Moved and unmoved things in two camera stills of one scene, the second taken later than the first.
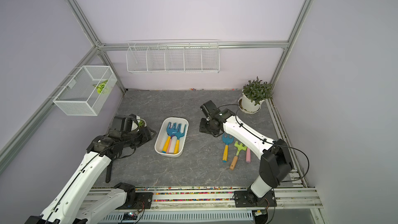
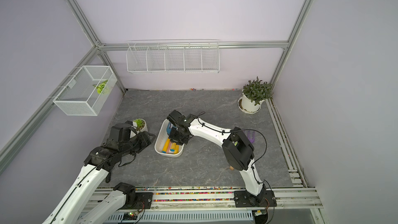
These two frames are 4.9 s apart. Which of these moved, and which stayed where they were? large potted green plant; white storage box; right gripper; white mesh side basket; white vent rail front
Moved: right gripper
Stayed: white vent rail front; large potted green plant; white mesh side basket; white storage box
